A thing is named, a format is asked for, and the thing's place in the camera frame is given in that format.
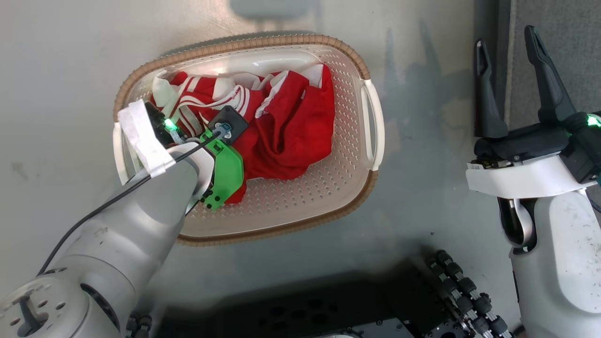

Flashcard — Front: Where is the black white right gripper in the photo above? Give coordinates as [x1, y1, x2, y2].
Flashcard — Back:
[466, 25, 601, 200]

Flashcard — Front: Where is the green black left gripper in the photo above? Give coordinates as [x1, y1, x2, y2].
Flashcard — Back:
[144, 101, 245, 211]

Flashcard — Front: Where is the red white striped garment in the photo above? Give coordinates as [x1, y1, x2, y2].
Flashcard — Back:
[150, 64, 336, 205]

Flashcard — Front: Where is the beige perforated laundry basket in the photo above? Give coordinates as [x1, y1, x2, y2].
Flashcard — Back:
[112, 34, 385, 247]

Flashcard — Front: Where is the white tape strip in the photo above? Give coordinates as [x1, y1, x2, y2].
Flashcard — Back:
[117, 99, 176, 178]

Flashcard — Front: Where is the black roller omni wheel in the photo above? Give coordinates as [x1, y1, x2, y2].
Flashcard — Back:
[125, 312, 154, 338]
[426, 250, 513, 338]

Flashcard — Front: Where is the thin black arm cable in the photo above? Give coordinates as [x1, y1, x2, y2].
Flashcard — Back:
[37, 130, 227, 277]

